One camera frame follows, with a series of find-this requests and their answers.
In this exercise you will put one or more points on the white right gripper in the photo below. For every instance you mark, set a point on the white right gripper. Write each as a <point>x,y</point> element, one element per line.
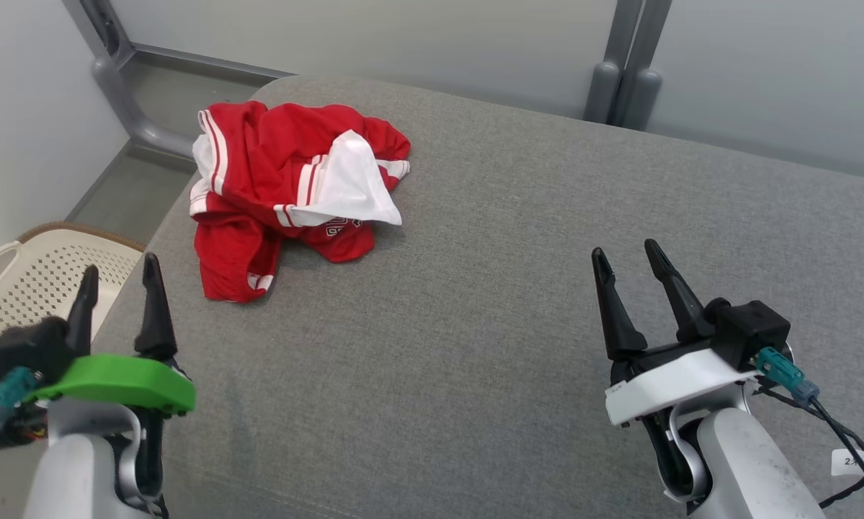
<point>673,386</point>

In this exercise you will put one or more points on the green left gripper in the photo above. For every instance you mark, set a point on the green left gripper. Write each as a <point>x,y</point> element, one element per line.
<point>125,382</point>

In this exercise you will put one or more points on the red basketball shorts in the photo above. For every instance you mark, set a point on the red basketball shorts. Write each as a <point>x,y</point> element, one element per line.
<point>233,259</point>

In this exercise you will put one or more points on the red basketball jersey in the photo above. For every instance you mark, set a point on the red basketball jersey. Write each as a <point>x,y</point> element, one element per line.
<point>280,151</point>

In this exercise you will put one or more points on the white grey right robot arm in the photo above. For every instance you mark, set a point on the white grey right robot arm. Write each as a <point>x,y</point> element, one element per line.
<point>745,461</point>

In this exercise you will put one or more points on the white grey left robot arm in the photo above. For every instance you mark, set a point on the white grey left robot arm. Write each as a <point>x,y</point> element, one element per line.
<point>78,468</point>

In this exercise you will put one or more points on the cream plastic laundry basket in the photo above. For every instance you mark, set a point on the cream plastic laundry basket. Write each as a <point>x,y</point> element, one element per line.
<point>39,277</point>

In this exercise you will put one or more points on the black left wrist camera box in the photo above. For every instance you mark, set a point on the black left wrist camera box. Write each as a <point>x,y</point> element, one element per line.
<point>24,349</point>

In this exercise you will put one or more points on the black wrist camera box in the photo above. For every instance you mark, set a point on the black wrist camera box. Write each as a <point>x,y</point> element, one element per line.
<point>24,349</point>
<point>752,331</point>

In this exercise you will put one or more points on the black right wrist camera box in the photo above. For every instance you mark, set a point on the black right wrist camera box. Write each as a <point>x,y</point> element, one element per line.
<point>752,331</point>

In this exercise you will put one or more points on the teal left camera connector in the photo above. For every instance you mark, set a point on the teal left camera connector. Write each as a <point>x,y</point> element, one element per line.
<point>10,393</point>

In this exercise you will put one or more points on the teal camera connector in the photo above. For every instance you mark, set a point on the teal camera connector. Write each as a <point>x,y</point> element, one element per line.
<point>10,393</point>
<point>781,371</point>

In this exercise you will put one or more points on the teal right camera connector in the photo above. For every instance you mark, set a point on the teal right camera connector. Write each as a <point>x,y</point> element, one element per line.
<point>781,371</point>

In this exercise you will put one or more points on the grey metal partition post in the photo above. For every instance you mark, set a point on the grey metal partition post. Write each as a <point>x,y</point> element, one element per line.
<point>642,94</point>
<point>604,90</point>

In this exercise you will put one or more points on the grey metal frame with rail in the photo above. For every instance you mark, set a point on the grey metal frame with rail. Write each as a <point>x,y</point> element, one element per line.
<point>118,94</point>

